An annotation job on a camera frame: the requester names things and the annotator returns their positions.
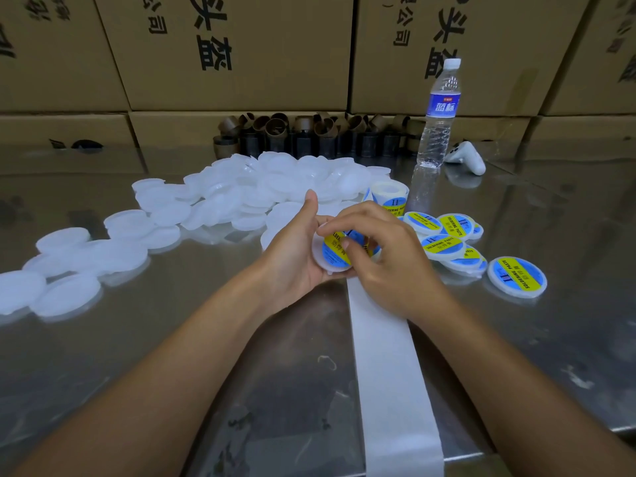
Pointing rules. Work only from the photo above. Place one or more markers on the person's left hand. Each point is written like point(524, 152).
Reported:
point(288, 263)

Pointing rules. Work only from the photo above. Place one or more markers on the person's right hand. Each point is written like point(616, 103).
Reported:
point(397, 268)

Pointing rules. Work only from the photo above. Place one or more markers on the pile of white plastic lids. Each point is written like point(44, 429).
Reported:
point(238, 181)

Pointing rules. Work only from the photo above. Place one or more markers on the sticker roll with backing strip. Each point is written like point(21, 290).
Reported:
point(397, 412)

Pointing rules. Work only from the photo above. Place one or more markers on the person's right forearm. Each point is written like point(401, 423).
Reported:
point(542, 402)

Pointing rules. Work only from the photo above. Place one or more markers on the person's left forearm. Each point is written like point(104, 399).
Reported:
point(139, 402)

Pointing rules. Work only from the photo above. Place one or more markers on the row of dark cardboard tubes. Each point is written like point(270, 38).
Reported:
point(291, 136)

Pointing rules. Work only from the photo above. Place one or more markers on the white handheld controller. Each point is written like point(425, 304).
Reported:
point(466, 158)

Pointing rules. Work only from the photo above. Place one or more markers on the clear plastic water bottle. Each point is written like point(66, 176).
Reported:
point(438, 114)

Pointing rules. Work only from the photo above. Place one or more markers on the stack of brown cardboard boxes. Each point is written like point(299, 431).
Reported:
point(243, 49)

